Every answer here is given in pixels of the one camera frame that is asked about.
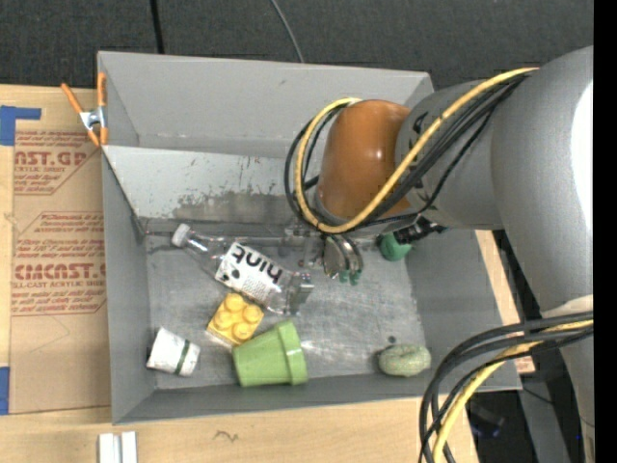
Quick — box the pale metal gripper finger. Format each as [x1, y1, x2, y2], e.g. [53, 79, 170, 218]
[284, 223, 323, 242]
[299, 245, 327, 270]

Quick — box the grey metal bin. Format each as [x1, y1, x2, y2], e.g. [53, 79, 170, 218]
[95, 49, 524, 426]

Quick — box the clear plastic bottle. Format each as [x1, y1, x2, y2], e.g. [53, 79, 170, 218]
[171, 223, 315, 317]

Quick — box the yellow toy brick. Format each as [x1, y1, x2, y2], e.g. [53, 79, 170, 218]
[206, 291, 266, 347]

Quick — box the green flower pot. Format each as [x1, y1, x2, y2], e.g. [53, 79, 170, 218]
[231, 319, 309, 389]

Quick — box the white cup with green stripe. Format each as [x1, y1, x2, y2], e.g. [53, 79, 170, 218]
[145, 326, 201, 377]

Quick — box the brown cardboard board red print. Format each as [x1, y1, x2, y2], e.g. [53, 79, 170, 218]
[0, 83, 113, 415]

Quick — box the black cylinder on white bracket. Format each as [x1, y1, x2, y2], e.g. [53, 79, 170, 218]
[398, 216, 447, 246]

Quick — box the green speckled ring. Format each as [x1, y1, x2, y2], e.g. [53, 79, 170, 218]
[377, 343, 432, 378]

